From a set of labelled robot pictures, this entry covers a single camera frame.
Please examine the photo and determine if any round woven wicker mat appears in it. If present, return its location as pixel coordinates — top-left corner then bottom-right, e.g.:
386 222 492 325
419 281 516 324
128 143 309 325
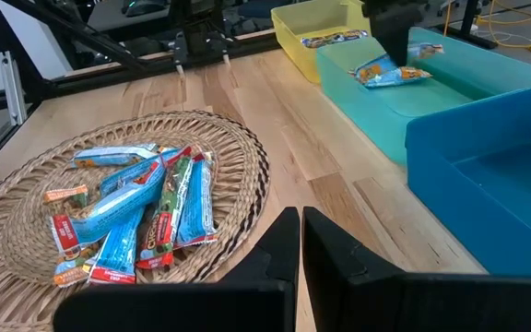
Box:
0 109 271 332

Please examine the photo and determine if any black aluminium rig frame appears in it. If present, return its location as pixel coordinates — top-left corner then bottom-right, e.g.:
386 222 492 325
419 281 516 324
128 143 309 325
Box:
0 0 285 128

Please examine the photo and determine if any teal plastic bin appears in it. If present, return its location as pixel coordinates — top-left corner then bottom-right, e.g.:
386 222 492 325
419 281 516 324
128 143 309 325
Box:
315 26 531 167

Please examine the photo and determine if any silver metal bracket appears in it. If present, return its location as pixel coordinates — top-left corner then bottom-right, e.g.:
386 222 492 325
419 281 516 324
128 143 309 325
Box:
0 50 30 126

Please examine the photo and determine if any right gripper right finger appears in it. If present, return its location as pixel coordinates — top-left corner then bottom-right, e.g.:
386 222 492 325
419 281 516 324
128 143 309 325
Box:
301 206 531 332

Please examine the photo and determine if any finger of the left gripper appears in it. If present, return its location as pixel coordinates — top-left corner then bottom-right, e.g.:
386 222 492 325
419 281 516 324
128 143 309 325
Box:
362 0 431 68

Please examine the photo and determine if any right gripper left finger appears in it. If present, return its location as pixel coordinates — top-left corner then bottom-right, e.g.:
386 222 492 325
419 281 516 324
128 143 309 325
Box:
53 206 301 332

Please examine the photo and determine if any black computer mouse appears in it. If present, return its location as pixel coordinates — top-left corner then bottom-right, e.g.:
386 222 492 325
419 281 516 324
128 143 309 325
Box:
122 0 171 18

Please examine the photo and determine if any grey side desk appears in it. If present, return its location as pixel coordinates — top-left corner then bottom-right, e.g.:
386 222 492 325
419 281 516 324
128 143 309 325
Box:
85 0 179 33

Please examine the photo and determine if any blue red-ended granola bar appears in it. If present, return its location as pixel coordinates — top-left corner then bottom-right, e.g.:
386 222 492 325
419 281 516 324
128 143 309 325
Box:
88 206 146 286
174 151 219 249
49 146 195 257

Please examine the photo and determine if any yellow plastic bin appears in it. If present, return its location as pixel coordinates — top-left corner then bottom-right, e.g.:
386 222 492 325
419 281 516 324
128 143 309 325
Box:
270 0 372 85

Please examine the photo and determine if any blue plastic bin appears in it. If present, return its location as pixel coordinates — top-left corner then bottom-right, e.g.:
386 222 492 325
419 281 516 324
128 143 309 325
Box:
405 82 531 279

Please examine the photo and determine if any purple granola bar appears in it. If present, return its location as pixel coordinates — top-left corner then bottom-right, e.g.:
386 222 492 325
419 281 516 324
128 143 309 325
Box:
301 30 369 50

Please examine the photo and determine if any green red-ended granola bar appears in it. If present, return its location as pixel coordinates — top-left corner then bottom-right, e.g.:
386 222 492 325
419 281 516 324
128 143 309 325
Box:
135 154 195 271

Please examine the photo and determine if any green orange-ended granola bar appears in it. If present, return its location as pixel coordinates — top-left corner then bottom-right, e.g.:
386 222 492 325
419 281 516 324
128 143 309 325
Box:
52 242 103 289
42 184 90 209

